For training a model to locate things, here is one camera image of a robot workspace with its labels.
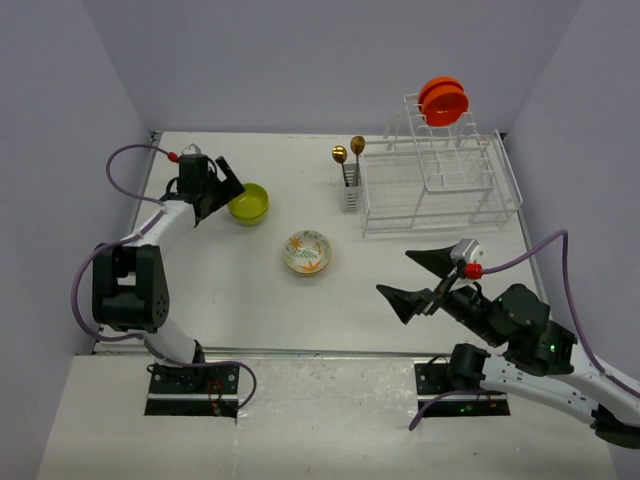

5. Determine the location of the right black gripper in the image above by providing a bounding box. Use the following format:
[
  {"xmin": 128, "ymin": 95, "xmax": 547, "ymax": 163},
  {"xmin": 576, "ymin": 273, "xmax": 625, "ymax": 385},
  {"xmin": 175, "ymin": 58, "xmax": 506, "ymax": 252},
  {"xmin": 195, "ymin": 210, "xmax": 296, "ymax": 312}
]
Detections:
[{"xmin": 374, "ymin": 245, "xmax": 503, "ymax": 347}]

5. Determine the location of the green bowl back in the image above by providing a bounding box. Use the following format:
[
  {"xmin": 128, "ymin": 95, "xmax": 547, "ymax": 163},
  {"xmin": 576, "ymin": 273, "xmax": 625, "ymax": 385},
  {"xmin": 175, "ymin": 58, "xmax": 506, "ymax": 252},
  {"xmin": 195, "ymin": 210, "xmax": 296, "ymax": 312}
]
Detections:
[{"xmin": 227, "ymin": 183, "xmax": 270, "ymax": 212}]

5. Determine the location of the green bowl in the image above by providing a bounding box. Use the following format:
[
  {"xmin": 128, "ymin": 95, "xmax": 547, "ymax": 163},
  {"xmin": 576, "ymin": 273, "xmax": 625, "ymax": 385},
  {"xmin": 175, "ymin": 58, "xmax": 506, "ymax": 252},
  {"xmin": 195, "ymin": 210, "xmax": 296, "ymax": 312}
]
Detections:
[
  {"xmin": 229, "ymin": 209, "xmax": 268, "ymax": 227},
  {"xmin": 227, "ymin": 183, "xmax": 270, "ymax": 212}
]

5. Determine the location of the green bowl front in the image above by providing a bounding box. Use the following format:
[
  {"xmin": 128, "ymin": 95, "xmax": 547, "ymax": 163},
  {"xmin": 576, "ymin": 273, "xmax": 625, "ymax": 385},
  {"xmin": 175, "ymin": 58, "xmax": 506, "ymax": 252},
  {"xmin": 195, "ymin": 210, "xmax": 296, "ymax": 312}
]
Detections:
[{"xmin": 229, "ymin": 209, "xmax": 268, "ymax": 227}]

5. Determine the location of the floral white bowl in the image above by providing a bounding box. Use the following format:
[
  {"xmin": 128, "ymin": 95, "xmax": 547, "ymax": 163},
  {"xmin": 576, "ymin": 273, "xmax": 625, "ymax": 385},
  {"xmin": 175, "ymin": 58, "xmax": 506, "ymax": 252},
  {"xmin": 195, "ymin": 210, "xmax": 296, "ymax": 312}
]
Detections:
[{"xmin": 283, "ymin": 230, "xmax": 332, "ymax": 270}]

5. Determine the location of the orange bowl front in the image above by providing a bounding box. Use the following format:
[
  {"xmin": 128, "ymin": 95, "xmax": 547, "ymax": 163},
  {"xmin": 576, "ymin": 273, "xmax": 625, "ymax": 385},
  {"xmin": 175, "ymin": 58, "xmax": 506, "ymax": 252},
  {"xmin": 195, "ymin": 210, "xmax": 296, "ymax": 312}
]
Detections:
[{"xmin": 420, "ymin": 84, "xmax": 469, "ymax": 127}]

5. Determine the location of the orange bowl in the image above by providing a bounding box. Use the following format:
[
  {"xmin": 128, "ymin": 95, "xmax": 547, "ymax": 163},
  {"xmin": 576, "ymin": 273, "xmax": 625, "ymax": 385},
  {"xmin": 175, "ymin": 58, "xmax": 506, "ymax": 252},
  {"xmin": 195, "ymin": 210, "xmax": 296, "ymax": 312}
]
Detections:
[
  {"xmin": 418, "ymin": 76, "xmax": 464, "ymax": 103},
  {"xmin": 420, "ymin": 84, "xmax": 469, "ymax": 127}
]

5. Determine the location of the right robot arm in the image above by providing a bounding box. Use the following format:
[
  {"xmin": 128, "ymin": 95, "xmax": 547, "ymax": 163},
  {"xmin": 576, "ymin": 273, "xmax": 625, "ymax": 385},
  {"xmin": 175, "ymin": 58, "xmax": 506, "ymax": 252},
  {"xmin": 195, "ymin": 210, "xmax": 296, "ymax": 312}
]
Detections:
[{"xmin": 376, "ymin": 239, "xmax": 639, "ymax": 450}]

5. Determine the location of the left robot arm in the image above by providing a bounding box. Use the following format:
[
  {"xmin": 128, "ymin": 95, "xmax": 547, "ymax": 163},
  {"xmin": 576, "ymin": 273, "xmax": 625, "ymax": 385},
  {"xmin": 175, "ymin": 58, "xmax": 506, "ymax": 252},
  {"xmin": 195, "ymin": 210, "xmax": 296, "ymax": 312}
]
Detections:
[{"xmin": 92, "ymin": 154, "xmax": 245, "ymax": 393}]

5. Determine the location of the gold spoon left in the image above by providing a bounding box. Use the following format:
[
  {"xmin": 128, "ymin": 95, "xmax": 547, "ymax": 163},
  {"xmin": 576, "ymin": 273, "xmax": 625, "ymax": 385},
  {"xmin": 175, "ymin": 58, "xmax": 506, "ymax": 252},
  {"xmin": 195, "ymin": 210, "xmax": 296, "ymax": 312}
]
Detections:
[{"xmin": 331, "ymin": 145, "xmax": 349, "ymax": 187}]

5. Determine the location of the gold spoon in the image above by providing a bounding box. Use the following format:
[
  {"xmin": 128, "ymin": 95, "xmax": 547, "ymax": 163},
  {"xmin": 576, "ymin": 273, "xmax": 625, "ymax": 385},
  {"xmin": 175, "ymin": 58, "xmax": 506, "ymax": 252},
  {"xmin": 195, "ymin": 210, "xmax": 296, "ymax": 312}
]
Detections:
[
  {"xmin": 350, "ymin": 135, "xmax": 366, "ymax": 186},
  {"xmin": 331, "ymin": 145, "xmax": 349, "ymax": 187}
]

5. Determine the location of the gold spoon right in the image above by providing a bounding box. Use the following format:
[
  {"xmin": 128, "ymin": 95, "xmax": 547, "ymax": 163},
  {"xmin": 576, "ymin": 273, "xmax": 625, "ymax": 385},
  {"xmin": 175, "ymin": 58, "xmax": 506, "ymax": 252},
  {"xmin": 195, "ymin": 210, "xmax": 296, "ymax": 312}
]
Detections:
[{"xmin": 350, "ymin": 135, "xmax": 366, "ymax": 186}]

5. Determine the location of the orange bowl back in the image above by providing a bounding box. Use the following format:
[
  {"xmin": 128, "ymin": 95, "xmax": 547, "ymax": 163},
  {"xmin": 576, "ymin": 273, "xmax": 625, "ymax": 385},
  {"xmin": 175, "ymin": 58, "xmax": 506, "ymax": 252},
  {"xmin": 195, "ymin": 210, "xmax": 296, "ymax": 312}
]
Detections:
[{"xmin": 418, "ymin": 76, "xmax": 464, "ymax": 103}]

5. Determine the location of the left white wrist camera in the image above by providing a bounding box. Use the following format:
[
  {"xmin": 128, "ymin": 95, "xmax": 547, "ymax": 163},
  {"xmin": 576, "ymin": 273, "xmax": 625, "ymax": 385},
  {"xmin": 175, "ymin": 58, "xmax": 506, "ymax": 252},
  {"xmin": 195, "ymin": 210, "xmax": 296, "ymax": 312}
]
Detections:
[{"xmin": 181, "ymin": 143, "xmax": 201, "ymax": 155}]

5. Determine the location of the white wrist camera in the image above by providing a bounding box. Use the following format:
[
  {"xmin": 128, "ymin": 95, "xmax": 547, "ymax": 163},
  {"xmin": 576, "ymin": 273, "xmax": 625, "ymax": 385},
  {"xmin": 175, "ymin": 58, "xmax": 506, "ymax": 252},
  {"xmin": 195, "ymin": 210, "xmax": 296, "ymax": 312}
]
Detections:
[
  {"xmin": 181, "ymin": 143, "xmax": 201, "ymax": 155},
  {"xmin": 450, "ymin": 238, "xmax": 484, "ymax": 264}
]

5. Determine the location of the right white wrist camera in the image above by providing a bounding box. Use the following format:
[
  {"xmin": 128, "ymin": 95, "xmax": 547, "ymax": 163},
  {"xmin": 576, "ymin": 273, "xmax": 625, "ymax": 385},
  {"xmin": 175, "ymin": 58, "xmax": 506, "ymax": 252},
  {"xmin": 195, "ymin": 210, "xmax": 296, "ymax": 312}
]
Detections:
[{"xmin": 450, "ymin": 238, "xmax": 484, "ymax": 264}]

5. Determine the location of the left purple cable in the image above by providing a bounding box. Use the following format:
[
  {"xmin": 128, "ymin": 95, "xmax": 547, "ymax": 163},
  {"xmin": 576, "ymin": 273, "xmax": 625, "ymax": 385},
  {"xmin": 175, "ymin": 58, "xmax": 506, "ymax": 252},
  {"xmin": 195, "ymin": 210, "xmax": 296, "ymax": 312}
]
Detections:
[{"xmin": 69, "ymin": 143, "xmax": 257, "ymax": 409}]

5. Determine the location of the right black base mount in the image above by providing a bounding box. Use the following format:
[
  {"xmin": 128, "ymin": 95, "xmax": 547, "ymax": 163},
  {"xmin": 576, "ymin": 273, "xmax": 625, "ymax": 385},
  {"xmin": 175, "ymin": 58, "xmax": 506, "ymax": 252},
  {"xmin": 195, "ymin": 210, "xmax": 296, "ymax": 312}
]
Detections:
[{"xmin": 414, "ymin": 356, "xmax": 511, "ymax": 418}]

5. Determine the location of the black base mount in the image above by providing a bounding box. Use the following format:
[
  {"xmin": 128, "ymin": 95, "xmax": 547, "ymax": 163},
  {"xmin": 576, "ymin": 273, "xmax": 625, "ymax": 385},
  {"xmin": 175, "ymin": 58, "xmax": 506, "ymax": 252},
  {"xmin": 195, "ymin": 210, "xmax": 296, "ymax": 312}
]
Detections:
[
  {"xmin": 414, "ymin": 356, "xmax": 511, "ymax": 418},
  {"xmin": 144, "ymin": 363, "xmax": 240, "ymax": 419}
]

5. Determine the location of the white wire dish rack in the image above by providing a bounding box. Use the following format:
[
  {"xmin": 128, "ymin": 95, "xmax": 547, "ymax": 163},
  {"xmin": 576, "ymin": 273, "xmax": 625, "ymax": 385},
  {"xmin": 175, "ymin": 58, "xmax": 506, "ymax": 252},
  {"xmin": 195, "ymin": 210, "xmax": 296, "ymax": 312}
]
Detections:
[{"xmin": 360, "ymin": 94, "xmax": 523, "ymax": 235}]

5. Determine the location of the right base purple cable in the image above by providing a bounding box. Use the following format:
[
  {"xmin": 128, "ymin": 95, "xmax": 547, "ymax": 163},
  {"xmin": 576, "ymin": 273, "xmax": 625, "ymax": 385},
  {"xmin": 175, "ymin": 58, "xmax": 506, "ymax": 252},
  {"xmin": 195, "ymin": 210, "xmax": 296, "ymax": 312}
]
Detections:
[{"xmin": 408, "ymin": 387, "xmax": 501, "ymax": 432}]

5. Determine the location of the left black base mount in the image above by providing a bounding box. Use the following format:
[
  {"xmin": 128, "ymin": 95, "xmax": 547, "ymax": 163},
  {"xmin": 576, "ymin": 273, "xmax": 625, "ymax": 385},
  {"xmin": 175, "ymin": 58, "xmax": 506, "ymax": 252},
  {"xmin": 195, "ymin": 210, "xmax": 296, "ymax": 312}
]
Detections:
[{"xmin": 144, "ymin": 363, "xmax": 240, "ymax": 419}]

